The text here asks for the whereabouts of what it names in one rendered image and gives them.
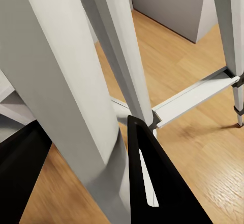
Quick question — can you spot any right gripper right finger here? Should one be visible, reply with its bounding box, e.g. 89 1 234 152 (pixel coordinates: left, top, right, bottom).
127 115 214 224

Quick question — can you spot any camera tripod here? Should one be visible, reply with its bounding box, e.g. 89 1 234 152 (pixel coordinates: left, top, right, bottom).
0 0 244 224

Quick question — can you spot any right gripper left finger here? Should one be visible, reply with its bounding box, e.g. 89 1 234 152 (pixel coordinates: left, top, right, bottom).
0 120 52 224

